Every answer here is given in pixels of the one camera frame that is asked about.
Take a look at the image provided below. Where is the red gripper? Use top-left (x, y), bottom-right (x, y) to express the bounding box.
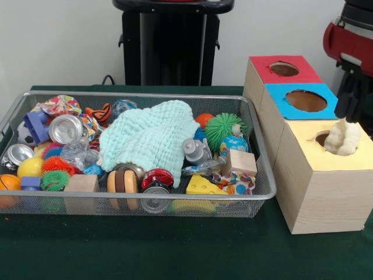
top-left (323, 17), bottom-right (373, 130)

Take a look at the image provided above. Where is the cream muslin cloth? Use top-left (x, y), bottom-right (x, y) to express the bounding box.
top-left (324, 117), bottom-right (361, 156)

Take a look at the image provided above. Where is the green spiky ball with eyes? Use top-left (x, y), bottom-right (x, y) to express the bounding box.
top-left (205, 113), bottom-right (249, 152)

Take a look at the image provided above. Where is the wooden box with three holes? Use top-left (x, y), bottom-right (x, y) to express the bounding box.
top-left (243, 55), bottom-right (373, 235)

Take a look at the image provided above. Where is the clear mesh bin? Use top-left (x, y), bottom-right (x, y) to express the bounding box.
top-left (0, 89), bottom-right (277, 218)

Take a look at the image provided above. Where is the blue globe ball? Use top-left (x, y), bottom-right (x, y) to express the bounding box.
top-left (220, 134), bottom-right (250, 159)

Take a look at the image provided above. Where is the plain wooden block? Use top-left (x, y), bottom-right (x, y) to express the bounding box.
top-left (221, 148), bottom-right (258, 176)

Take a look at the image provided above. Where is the red ball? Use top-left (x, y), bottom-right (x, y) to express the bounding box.
top-left (196, 113), bottom-right (215, 129)

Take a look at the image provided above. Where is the yellow cheese wedge toy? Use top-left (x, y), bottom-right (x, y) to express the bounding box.
top-left (186, 174), bottom-right (231, 196)

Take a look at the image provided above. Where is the mint green muslin cloth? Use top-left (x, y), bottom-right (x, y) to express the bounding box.
top-left (98, 100), bottom-right (201, 188)

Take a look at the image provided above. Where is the dark green tablecloth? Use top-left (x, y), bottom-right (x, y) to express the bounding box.
top-left (0, 85), bottom-right (373, 280)

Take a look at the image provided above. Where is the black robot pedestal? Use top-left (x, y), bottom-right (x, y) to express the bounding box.
top-left (112, 0), bottom-right (237, 87)

